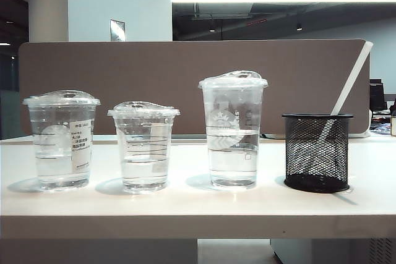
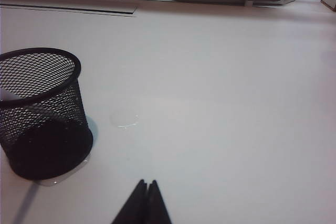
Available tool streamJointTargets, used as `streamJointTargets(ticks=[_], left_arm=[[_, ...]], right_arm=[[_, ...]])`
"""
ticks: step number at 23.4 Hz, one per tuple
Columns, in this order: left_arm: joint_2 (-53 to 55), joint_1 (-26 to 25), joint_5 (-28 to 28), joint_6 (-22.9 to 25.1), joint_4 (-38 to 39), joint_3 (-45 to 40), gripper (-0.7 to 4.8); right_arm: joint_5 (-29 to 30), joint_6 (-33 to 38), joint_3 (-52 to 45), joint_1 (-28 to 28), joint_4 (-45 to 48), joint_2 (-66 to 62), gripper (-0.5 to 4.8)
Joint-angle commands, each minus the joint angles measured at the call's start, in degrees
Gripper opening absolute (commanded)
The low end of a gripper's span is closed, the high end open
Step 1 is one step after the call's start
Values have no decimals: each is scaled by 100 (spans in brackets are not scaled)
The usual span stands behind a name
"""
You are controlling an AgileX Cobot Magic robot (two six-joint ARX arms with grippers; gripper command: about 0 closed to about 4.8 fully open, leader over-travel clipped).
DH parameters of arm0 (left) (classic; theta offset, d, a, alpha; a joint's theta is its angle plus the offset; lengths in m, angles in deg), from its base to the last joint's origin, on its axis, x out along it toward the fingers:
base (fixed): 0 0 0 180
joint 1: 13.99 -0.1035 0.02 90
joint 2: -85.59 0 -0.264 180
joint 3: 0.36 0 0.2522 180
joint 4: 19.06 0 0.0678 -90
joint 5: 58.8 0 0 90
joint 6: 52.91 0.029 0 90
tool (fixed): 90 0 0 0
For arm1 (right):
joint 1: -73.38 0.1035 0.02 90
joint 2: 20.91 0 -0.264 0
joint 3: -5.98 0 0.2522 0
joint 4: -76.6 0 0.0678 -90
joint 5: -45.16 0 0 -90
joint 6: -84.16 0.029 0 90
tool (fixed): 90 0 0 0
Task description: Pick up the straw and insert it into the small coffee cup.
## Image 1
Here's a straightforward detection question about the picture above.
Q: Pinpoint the tall clear plastic cup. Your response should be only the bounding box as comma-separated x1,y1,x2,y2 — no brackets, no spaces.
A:
197,70,269,190

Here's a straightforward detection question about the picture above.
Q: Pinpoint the white partition foot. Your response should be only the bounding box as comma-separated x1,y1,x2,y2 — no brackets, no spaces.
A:
348,127,372,139

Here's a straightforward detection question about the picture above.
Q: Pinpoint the white drinking straw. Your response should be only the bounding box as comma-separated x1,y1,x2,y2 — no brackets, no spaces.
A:
318,41,374,153

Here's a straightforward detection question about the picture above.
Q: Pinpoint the silver wall sign plate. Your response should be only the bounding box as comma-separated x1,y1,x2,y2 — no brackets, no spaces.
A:
110,19,126,43

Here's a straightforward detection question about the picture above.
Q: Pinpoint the medium clear cup white label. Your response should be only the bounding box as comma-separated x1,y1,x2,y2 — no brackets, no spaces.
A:
22,90,101,193

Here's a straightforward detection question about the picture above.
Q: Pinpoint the small clear plastic cup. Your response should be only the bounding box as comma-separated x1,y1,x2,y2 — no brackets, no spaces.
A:
106,100,181,195

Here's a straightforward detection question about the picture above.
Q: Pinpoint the black mesh pen holder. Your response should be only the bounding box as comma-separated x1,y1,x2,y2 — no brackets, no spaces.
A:
282,113,355,193

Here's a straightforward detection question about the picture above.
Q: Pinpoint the brown desk partition panel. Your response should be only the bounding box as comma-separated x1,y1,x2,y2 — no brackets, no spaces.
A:
17,39,371,137

